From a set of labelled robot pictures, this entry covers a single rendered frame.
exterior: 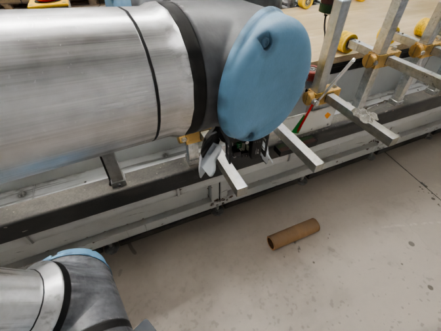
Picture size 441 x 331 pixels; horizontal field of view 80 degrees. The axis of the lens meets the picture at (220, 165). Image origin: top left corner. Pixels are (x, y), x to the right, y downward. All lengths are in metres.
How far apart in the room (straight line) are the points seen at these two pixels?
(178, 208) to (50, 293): 1.04
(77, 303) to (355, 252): 1.42
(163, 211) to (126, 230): 0.20
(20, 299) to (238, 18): 0.47
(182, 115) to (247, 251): 1.39
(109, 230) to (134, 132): 1.35
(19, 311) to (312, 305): 1.22
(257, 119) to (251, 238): 1.40
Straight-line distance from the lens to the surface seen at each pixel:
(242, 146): 0.46
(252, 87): 0.17
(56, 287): 0.54
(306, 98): 1.06
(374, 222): 1.87
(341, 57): 1.34
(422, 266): 1.83
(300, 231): 1.56
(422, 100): 1.61
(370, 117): 0.98
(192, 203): 1.51
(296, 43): 0.19
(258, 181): 1.62
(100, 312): 0.56
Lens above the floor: 1.34
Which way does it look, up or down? 44 degrees down
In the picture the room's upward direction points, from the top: straight up
